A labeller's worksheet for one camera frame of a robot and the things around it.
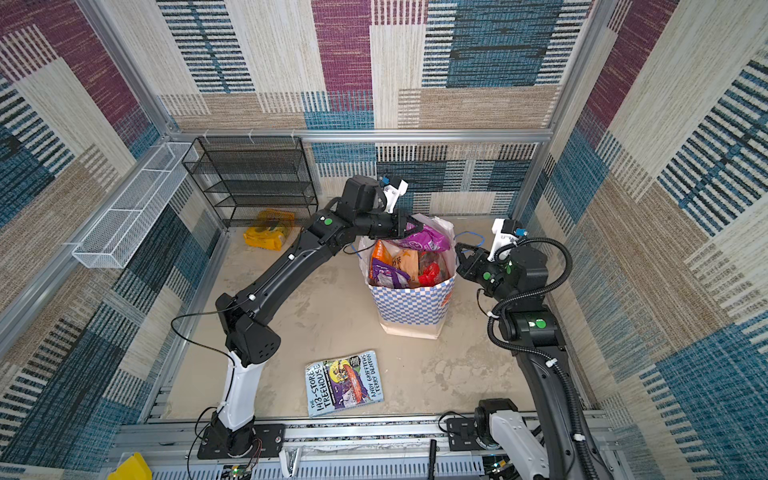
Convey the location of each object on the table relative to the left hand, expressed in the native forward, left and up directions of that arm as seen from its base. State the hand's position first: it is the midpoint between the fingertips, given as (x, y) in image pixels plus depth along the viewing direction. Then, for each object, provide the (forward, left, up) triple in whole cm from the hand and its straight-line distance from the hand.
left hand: (426, 221), depth 72 cm
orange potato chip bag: (+5, +3, -22) cm, 23 cm away
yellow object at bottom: (-44, +69, -35) cm, 89 cm away
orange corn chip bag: (+6, +12, -18) cm, 22 cm away
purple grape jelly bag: (-1, -1, -5) cm, 5 cm away
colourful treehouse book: (-27, +22, -33) cm, 47 cm away
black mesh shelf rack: (+39, +59, -16) cm, 73 cm away
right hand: (-8, -5, -2) cm, 10 cm away
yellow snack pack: (+28, +52, -30) cm, 66 cm away
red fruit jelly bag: (-2, -3, -16) cm, 17 cm away
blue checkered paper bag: (-14, +2, -19) cm, 23 cm away
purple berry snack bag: (-2, +10, -19) cm, 22 cm away
